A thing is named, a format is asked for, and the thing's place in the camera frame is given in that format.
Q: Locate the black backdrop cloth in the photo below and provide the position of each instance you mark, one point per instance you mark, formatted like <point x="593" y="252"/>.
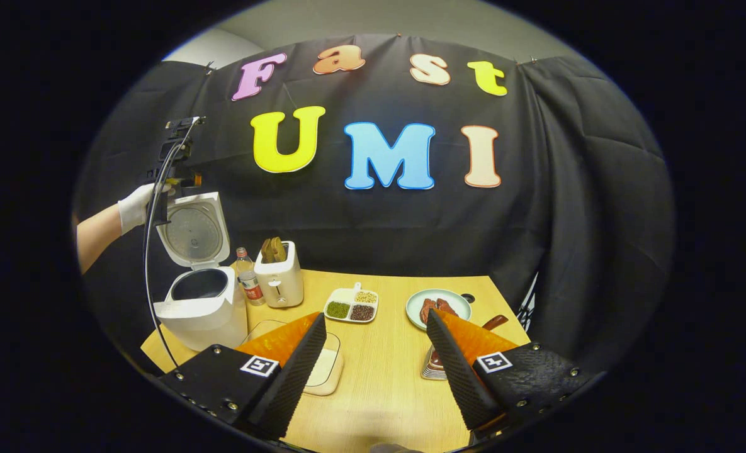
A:
<point x="568" y="220"/>

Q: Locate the wooden spoon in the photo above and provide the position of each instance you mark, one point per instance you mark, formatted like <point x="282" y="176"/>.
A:
<point x="495" y="323"/>

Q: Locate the black round table grommet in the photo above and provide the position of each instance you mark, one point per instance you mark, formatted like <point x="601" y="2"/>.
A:
<point x="468" y="297"/>

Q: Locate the toasted bread slice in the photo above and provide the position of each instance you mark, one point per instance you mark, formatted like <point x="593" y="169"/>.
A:
<point x="267" y="250"/>
<point x="279" y="249"/>

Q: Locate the white toaster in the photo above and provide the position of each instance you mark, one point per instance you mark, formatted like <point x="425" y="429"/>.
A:
<point x="279" y="283"/>

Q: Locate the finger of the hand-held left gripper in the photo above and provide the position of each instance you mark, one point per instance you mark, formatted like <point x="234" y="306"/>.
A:
<point x="187" y="182"/>

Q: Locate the small plastic bottle red label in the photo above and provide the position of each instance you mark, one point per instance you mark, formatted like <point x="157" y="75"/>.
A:
<point x="250" y="283"/>

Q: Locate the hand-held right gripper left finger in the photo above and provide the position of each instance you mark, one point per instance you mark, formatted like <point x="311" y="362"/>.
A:
<point x="291" y="384"/>

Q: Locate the white divided grain dish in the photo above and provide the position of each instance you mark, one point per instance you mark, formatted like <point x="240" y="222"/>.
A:
<point x="350" y="305"/>

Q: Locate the white rice cooker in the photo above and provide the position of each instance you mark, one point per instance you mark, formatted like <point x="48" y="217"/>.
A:
<point x="206" y="314"/>

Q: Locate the cream rectangular tray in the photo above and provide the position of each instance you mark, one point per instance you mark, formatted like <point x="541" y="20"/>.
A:
<point x="328" y="368"/>

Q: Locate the pale green round plate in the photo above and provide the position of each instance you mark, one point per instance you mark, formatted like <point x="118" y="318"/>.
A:
<point x="457" y="305"/>

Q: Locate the raw meat pieces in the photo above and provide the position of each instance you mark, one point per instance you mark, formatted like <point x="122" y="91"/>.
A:
<point x="432" y="308"/>

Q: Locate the ribbed chopstick holder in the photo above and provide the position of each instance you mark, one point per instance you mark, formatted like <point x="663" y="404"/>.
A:
<point x="434" y="365"/>

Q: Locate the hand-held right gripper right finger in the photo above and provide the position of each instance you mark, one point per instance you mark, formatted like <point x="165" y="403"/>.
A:
<point x="461" y="377"/>

